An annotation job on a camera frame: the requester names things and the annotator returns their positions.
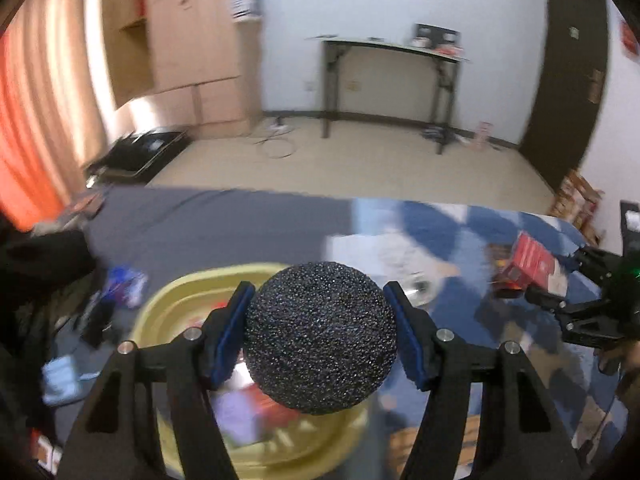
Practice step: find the red wall picture left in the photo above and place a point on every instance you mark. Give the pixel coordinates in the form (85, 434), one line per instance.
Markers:
(630, 42)

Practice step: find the orange curtain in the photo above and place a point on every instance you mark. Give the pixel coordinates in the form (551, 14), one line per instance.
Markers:
(50, 124)

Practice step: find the grey bed sheet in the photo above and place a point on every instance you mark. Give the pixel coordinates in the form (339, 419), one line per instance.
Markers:
(166, 233)

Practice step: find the black box on table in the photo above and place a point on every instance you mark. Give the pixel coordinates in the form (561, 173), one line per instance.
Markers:
(432, 37)

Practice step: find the brown cardboard box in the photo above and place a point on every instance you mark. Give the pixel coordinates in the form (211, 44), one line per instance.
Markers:
(577, 202)

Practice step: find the black open suitcase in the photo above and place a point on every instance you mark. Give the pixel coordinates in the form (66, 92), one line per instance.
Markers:
(138, 158)

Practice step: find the blue tissue packet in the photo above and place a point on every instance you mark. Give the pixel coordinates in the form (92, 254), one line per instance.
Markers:
(124, 287)

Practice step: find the dark brown door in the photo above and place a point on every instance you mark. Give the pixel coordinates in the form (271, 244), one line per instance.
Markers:
(570, 88)

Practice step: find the white power strip with cable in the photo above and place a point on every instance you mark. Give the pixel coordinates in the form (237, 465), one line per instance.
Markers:
(274, 140)

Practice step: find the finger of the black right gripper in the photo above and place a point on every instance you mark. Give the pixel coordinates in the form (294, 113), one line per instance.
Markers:
(544, 299)

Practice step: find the clear tape roll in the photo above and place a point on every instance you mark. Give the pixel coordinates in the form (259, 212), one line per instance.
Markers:
(420, 290)

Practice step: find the black foam ball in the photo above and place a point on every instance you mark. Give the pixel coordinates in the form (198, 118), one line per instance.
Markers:
(319, 337)

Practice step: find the red cigarette pack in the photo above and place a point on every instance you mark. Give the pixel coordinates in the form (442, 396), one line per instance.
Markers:
(531, 264)

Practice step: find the pink bag on floor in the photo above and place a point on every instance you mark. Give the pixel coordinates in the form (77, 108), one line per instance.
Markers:
(482, 136)

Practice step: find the yellow plastic tray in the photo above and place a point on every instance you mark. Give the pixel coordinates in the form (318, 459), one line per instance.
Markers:
(264, 439)

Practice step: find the black folding table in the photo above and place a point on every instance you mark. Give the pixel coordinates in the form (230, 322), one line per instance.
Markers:
(371, 80)

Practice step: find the wooden wardrobe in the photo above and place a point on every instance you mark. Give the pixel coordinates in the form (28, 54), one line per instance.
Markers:
(184, 63)

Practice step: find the dark red orange box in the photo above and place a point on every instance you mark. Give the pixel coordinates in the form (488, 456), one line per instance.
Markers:
(498, 256)

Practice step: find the blue white checkered blanket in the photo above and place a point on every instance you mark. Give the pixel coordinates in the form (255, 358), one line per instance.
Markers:
(455, 237)

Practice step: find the light blue power adapter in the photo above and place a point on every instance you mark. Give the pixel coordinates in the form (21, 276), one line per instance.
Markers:
(64, 383)

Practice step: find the white tissue paper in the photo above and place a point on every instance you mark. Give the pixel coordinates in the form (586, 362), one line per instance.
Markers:
(384, 257)

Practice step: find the black wallet case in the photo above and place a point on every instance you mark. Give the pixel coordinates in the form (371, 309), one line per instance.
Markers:
(95, 325)

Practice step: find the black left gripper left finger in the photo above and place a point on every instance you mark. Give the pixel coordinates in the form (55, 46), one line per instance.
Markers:
(115, 435)

